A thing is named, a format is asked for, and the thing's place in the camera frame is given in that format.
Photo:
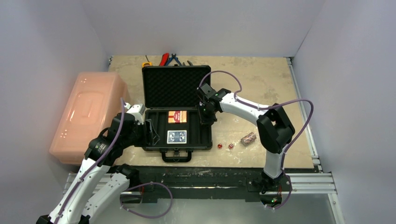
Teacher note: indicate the orange plastic storage bin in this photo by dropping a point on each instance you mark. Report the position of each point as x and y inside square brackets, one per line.
[93, 102]

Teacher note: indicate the black poker carrying case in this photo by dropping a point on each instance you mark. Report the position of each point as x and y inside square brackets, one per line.
[174, 88]

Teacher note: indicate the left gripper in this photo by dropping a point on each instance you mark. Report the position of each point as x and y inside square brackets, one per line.
[148, 139]

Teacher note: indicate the blue playing card deck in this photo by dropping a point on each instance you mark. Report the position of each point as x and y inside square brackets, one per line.
[176, 137]

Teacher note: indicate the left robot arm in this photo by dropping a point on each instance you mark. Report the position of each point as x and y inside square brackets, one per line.
[80, 204]

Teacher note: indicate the yellow tape measure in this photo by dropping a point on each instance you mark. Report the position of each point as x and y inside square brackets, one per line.
[146, 64]

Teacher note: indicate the red Texas Hold'em card deck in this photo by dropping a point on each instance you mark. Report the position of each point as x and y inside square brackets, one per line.
[177, 117]

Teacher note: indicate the blue handled cutters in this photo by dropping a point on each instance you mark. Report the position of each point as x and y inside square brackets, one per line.
[173, 57]

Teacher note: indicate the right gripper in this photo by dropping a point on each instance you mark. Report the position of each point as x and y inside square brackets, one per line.
[206, 110]

